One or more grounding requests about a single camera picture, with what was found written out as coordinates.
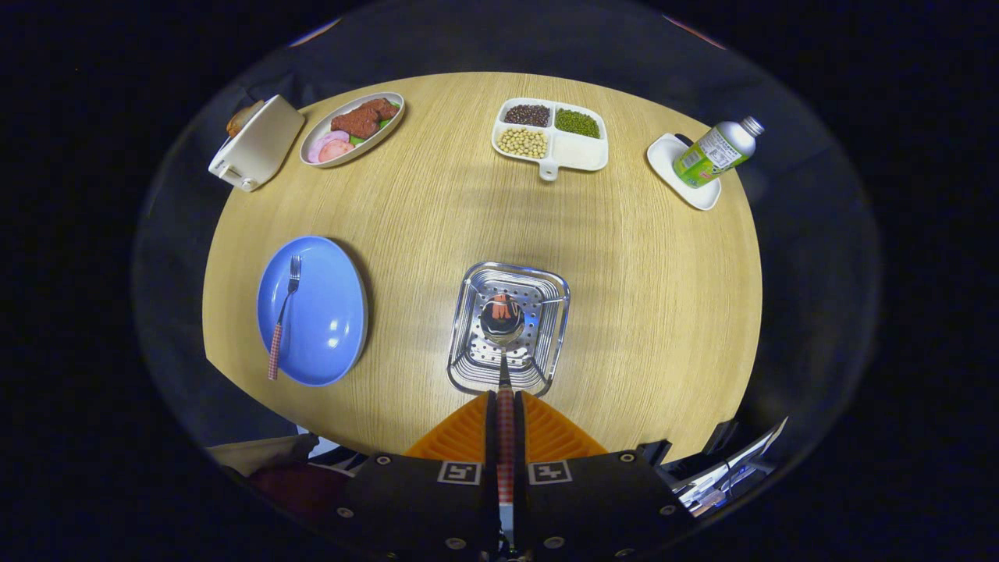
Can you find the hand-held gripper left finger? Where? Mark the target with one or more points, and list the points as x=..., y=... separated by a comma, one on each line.
x=421, y=499

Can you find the white glossy panel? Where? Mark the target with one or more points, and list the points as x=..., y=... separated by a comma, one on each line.
x=734, y=468

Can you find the green mung beans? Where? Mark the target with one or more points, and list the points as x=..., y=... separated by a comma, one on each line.
x=577, y=123

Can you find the white square coaster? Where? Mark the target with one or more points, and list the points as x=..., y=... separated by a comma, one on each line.
x=665, y=160

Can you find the beige oval plate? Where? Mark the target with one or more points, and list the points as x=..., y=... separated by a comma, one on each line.
x=382, y=129

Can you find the white divided dish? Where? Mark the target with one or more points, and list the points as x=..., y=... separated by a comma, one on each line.
x=577, y=152

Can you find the small black bracket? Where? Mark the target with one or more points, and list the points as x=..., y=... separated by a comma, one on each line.
x=719, y=437

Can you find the yellow soybeans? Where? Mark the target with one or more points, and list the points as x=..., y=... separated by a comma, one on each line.
x=523, y=143

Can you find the brown meat piece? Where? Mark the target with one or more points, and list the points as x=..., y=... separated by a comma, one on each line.
x=360, y=119

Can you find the green lettuce leaf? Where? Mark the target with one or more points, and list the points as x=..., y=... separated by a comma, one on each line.
x=356, y=141

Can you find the silver bottle with green label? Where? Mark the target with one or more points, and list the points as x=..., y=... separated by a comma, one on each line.
x=714, y=152

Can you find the toast slice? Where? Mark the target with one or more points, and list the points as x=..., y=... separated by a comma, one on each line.
x=254, y=108
x=236, y=123

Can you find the dark brown beans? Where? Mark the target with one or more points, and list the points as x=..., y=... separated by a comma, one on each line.
x=527, y=115

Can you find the blue plate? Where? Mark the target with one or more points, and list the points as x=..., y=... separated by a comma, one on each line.
x=328, y=320

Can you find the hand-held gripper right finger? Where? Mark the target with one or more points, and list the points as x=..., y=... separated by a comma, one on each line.
x=593, y=499

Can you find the white toaster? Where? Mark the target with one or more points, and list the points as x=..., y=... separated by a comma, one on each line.
x=261, y=144

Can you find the pink ham slices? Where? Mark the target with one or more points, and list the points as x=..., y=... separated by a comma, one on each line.
x=332, y=148

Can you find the black backdrop cloth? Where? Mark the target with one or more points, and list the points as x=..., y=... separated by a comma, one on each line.
x=468, y=39

